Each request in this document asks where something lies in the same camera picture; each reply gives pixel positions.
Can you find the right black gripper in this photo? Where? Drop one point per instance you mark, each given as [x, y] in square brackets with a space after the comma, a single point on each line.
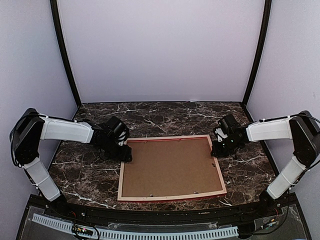
[217, 152]

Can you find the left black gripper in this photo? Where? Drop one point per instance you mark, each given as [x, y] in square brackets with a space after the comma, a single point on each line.
[123, 156]

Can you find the brown cardboard backing board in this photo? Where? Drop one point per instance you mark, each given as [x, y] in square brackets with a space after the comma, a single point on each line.
[170, 170]

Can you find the red wooden picture frame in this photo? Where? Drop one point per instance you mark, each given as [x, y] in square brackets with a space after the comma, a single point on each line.
[121, 195]

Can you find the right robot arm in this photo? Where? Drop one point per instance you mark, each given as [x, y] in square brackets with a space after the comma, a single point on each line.
[295, 138]

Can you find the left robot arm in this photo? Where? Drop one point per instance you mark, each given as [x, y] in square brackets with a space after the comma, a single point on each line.
[34, 128]

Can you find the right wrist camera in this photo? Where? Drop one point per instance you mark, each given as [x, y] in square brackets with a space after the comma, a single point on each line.
[228, 124]

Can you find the black front rail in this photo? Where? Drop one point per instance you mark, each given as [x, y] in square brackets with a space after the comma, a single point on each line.
[240, 214]

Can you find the white slotted cable duct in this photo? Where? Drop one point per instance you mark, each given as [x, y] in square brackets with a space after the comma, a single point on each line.
[122, 231]

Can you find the right black corner post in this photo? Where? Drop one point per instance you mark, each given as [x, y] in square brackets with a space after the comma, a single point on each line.
[258, 53]

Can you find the black corner post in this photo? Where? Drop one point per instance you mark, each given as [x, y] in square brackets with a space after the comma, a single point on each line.
[63, 52]
[258, 53]

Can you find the left black corner post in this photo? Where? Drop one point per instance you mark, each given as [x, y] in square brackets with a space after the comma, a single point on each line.
[63, 52]

